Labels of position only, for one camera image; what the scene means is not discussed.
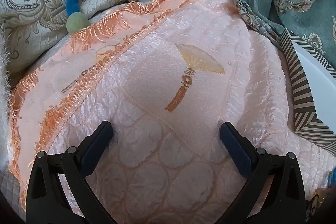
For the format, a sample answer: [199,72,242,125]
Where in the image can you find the striped jewelry box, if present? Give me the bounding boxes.
[279,29,335,155]

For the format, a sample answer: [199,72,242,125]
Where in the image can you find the pink quilted bedspread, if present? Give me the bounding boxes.
[10,0,335,223]

